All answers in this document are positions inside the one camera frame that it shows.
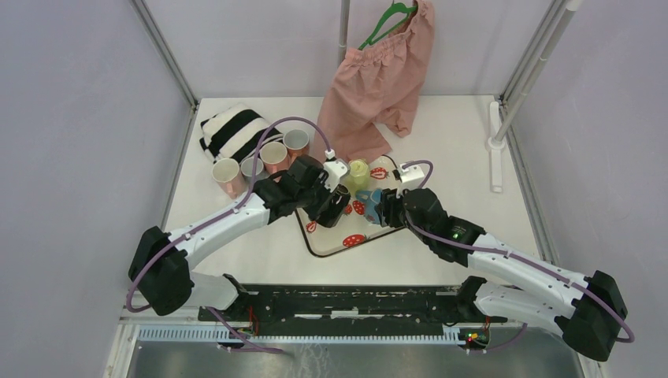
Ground bright blue mug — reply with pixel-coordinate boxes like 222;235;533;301
355;188;382;224

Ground strawberry print tray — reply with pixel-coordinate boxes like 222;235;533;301
296;155;398;258

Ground floral salmon mug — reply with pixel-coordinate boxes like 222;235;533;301
283;129;310;161

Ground plain pink tall mug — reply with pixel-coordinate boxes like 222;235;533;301
259;142;290;175

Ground grey blue mug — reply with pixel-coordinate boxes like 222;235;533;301
240;157;268;183

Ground pale pink faceted mug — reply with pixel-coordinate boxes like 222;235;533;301
212;158;247;199

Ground black faceted mug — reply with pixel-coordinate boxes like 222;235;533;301
316;184;351;228

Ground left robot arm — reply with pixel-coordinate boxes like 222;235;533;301
126;155;349;321

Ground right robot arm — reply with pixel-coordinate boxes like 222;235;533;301
375;189;636;361

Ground green faceted mug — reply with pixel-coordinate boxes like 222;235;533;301
344;159;370;194

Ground black white striped towel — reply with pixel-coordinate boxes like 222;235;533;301
199;103;270;163

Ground pink shorts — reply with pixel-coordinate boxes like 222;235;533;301
310;1;436;161

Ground centre metal pole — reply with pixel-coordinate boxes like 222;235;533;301
338;0;351;62

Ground green clothes hanger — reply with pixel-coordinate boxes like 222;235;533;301
358;1;418;50

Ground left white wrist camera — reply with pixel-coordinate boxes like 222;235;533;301
323;149;350;192

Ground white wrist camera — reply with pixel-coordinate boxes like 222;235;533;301
393;161;426;195
323;149;350;192

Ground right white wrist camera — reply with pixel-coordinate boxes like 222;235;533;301
393;161;426;195

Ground white cable duct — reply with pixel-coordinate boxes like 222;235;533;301
136;325;468;347

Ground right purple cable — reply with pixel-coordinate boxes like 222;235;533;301
402;159;636;354

